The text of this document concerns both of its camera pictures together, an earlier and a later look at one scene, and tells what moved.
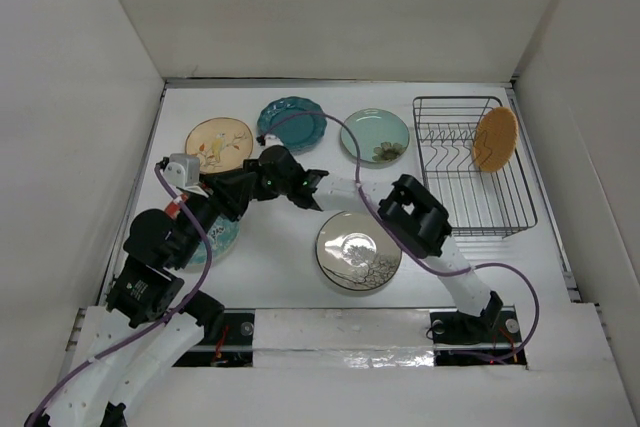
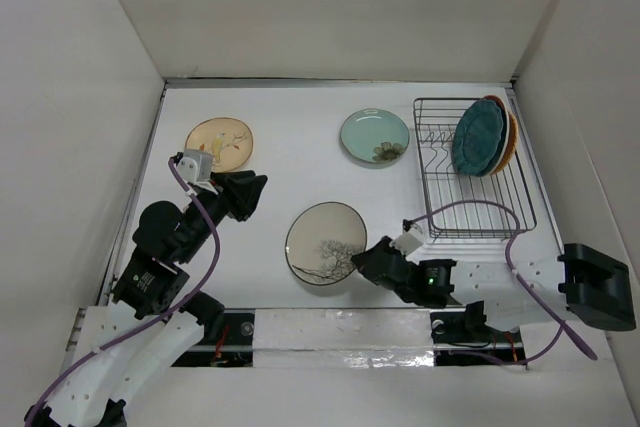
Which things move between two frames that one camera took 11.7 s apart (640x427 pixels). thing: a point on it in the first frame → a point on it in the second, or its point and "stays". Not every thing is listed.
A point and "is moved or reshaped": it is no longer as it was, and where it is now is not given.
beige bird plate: x=221 y=143 stays
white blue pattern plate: x=222 y=237 → x=507 y=143
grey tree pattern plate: x=358 y=250 is moved or reshaped
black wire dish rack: x=476 y=201 stays
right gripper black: x=260 y=194 → x=383 y=244
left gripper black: x=231 y=190 stays
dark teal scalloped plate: x=299 y=122 → x=477 y=137
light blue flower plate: x=381 y=134 stays
